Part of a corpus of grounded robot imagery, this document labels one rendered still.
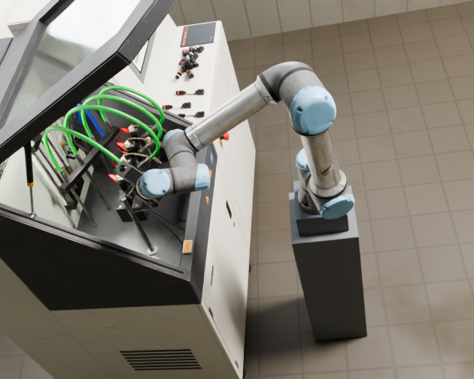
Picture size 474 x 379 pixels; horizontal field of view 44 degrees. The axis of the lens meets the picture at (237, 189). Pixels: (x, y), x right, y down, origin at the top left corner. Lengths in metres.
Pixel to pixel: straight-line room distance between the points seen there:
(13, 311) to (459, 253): 2.02
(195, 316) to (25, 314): 0.64
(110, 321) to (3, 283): 0.41
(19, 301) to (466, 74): 2.87
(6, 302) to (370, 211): 1.85
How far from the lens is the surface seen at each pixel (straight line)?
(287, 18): 4.37
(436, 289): 2.97
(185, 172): 1.64
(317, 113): 1.57
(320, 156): 1.72
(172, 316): 2.22
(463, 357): 2.83
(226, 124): 1.70
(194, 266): 2.04
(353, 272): 2.35
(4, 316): 2.45
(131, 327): 2.34
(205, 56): 2.72
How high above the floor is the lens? 2.57
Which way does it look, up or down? 49 degrees down
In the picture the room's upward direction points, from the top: 18 degrees counter-clockwise
